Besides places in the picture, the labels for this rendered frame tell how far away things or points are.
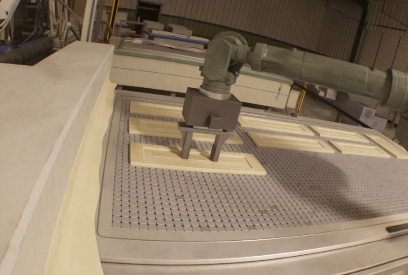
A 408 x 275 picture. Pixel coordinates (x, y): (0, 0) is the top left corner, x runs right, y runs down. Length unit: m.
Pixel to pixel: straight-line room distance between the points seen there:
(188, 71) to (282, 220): 3.84
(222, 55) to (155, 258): 0.78
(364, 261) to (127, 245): 0.89
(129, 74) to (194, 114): 3.51
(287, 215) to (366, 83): 0.62
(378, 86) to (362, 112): 4.63
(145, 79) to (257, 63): 3.65
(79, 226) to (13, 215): 0.45
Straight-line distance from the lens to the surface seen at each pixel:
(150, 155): 1.32
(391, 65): 14.81
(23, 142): 0.70
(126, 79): 4.68
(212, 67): 1.16
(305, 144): 2.01
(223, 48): 1.14
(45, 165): 0.61
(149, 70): 4.65
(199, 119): 1.22
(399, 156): 2.80
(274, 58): 1.15
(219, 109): 1.22
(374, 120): 6.14
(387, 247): 1.40
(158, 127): 1.62
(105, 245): 0.87
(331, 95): 9.34
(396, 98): 1.17
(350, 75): 1.13
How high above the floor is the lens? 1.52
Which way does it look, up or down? 21 degrees down
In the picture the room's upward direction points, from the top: 13 degrees clockwise
